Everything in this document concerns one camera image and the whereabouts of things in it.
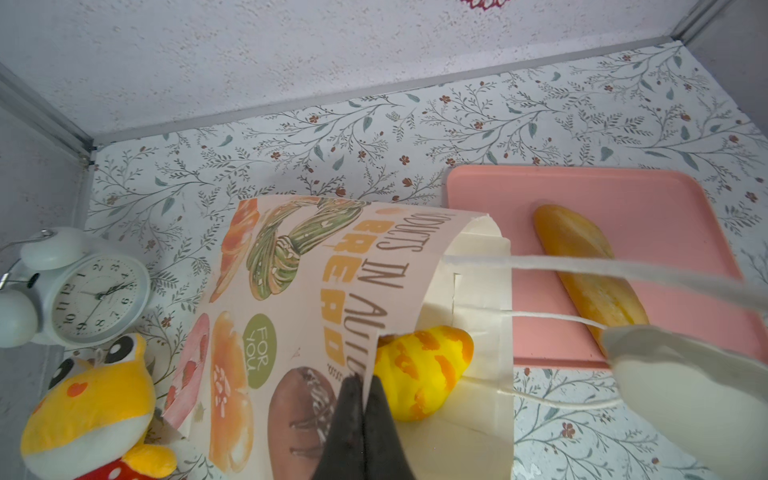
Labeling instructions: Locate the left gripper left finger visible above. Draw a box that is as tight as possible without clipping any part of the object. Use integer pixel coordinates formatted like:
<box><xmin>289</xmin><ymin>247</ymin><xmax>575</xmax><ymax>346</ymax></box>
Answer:
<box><xmin>312</xmin><ymin>375</ymin><xmax>364</xmax><ymax>480</ymax></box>

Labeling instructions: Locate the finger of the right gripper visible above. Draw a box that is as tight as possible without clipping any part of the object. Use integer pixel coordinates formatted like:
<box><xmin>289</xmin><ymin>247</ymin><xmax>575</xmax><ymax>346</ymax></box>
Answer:
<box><xmin>601</xmin><ymin>326</ymin><xmax>767</xmax><ymax>479</ymax></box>

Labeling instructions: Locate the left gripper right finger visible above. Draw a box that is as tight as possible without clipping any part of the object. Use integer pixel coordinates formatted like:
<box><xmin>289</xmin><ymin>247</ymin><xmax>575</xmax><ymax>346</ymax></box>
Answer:
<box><xmin>363</xmin><ymin>376</ymin><xmax>415</xmax><ymax>480</ymax></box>

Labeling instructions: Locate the yellow orange striped fake bread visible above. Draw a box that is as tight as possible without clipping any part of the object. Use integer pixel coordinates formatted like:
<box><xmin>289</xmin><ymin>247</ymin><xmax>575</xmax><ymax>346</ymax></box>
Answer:
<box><xmin>374</xmin><ymin>325</ymin><xmax>474</xmax><ymax>422</ymax></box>

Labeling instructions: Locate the long baguette fake bread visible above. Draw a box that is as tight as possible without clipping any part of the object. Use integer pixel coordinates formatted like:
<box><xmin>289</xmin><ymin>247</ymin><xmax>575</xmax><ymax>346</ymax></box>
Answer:
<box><xmin>533</xmin><ymin>204</ymin><xmax>649</xmax><ymax>327</ymax></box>

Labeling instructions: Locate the printed paper bag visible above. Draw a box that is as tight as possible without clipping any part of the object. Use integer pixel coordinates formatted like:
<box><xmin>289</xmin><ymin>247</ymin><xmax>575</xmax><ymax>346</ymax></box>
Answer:
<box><xmin>160</xmin><ymin>194</ymin><xmax>768</xmax><ymax>480</ymax></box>

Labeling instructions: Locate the pink plastic tray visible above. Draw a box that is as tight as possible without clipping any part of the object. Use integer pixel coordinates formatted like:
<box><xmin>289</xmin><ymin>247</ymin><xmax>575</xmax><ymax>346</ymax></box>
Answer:
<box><xmin>446</xmin><ymin>166</ymin><xmax>767</xmax><ymax>369</ymax></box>

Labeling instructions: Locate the yellow plush toy red dress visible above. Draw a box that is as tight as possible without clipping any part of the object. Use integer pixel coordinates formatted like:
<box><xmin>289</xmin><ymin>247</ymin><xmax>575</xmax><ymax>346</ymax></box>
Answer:
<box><xmin>20</xmin><ymin>333</ymin><xmax>178</xmax><ymax>479</ymax></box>

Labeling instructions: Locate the white alarm clock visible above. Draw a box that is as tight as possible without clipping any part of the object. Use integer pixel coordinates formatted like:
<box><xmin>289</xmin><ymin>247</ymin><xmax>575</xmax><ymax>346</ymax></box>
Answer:
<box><xmin>1</xmin><ymin>227</ymin><xmax>151</xmax><ymax>349</ymax></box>

